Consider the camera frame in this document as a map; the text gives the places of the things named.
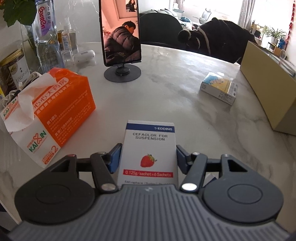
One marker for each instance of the small spray bottle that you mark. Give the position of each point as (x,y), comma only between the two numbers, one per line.
(69,38)

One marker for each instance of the glass jar gold lid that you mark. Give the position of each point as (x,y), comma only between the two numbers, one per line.
(14,70)

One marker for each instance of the large tan cardboard box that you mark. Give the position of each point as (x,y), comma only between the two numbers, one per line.
(273,85)

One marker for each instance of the orange tissue pack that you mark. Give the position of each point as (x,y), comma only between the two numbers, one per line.
(46,113)

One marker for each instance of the black fluffy coat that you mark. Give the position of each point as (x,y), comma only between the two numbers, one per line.
(219,39)

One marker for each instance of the small white red medicine box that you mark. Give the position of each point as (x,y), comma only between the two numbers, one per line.
(149,154)

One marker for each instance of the clear water bottle vase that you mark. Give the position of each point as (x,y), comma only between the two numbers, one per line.
(45,36)

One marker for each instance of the black dining chair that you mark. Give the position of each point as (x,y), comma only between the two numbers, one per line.
(160,29)

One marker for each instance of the smartphone on stand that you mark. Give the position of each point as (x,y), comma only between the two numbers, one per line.
(120,37)

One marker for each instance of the green potted plant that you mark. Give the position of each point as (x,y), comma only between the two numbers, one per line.
(275,34)

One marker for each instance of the white earbuds case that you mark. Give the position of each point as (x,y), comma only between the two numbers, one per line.
(84,56)

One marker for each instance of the yellow cartoon medicine box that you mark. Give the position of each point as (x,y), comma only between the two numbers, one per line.
(219,87)

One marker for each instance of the white office chair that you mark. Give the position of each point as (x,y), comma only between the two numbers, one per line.
(205,16)

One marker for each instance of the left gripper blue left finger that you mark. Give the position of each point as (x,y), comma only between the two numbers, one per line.
(114,158)

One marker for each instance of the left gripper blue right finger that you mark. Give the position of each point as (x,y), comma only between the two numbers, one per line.
(183,159)

